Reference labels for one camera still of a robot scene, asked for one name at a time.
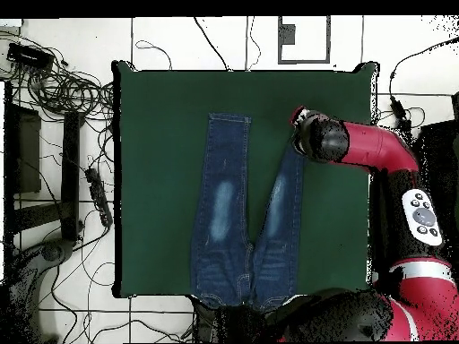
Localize dark green table cloth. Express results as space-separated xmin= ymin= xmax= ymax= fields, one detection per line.
xmin=110 ymin=60 xmax=380 ymax=300

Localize thin black cable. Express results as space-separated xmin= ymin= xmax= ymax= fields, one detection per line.
xmin=193 ymin=16 xmax=230 ymax=72

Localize black cable with connector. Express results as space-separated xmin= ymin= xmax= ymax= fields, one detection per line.
xmin=388 ymin=35 xmax=459 ymax=125

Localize grey square frame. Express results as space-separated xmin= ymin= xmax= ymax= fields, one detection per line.
xmin=277 ymin=15 xmax=332 ymax=65

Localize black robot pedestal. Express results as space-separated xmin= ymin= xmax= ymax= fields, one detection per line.
xmin=192 ymin=297 xmax=273 ymax=343

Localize black power strip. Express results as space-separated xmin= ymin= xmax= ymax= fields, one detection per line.
xmin=84 ymin=167 xmax=115 ymax=228

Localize dark grey stand base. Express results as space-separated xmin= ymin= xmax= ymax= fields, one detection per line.
xmin=8 ymin=237 xmax=76 ymax=343

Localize black cable tangle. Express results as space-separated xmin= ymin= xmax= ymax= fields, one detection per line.
xmin=0 ymin=28 xmax=116 ymax=125

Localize black metal frame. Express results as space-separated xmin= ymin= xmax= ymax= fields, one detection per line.
xmin=419 ymin=90 xmax=459 ymax=173
xmin=3 ymin=81 xmax=86 ymax=252

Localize blue denim jeans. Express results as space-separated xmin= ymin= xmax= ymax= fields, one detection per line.
xmin=189 ymin=112 xmax=307 ymax=312

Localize black flat device box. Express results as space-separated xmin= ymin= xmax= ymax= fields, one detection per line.
xmin=5 ymin=41 xmax=56 ymax=72

